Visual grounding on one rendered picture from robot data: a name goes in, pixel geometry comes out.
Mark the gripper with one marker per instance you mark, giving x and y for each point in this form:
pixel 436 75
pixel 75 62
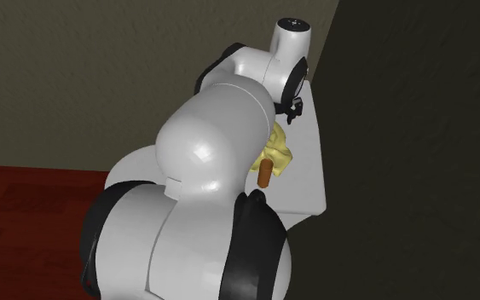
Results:
pixel 292 106

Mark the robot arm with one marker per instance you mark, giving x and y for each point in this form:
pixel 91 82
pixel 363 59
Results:
pixel 206 166

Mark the yellow crumpled cloth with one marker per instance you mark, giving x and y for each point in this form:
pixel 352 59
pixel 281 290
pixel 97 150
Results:
pixel 280 154

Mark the white table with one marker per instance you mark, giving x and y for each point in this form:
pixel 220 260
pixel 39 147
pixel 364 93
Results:
pixel 304 174

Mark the brown cylinder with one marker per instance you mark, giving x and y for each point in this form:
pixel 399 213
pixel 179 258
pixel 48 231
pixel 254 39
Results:
pixel 264 174

